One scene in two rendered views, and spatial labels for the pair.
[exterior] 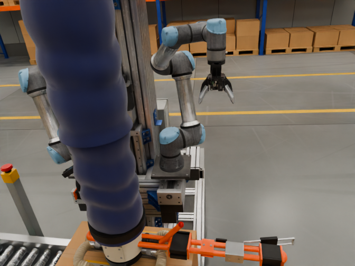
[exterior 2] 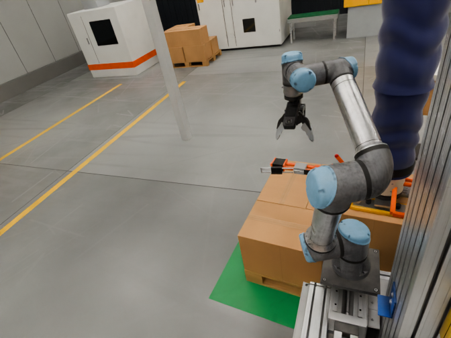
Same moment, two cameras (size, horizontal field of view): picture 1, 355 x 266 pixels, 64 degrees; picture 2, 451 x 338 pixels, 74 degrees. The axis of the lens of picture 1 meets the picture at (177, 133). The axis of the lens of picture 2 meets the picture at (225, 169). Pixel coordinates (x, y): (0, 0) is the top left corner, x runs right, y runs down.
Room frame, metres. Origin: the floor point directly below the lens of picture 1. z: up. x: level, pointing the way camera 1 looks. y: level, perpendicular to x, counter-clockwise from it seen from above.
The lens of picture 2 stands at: (2.25, -0.09, 2.18)
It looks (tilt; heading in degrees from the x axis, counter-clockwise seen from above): 34 degrees down; 201
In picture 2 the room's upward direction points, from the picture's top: 12 degrees counter-clockwise
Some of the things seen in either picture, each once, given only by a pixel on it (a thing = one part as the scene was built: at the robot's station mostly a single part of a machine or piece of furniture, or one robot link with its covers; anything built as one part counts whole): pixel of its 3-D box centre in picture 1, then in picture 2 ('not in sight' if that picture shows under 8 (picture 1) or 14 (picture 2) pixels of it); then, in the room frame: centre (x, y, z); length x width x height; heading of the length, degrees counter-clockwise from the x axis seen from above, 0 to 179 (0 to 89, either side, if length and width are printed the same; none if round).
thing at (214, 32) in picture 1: (215, 34); (292, 68); (1.14, -0.18, 1.81); 0.09 x 0.08 x 0.11; 19
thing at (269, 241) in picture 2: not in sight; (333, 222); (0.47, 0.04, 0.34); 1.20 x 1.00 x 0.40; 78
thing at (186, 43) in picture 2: not in sight; (191, 44); (-5.79, -3.35, 0.45); 1.21 x 1.02 x 0.90; 83
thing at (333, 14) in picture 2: not in sight; (313, 26); (-6.72, -0.21, 0.32); 1.25 x 0.50 x 0.64; 83
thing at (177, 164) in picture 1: (171, 158); (351, 257); (1.38, 0.05, 1.09); 0.15 x 0.15 x 0.10
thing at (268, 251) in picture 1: (270, 256); (279, 164); (0.69, -0.32, 1.07); 0.08 x 0.07 x 0.05; 77
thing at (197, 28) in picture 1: (201, 31); (305, 76); (1.22, -0.13, 1.81); 0.11 x 0.11 x 0.08; 19
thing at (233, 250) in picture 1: (234, 252); (300, 168); (0.73, -0.19, 1.07); 0.07 x 0.07 x 0.04; 77
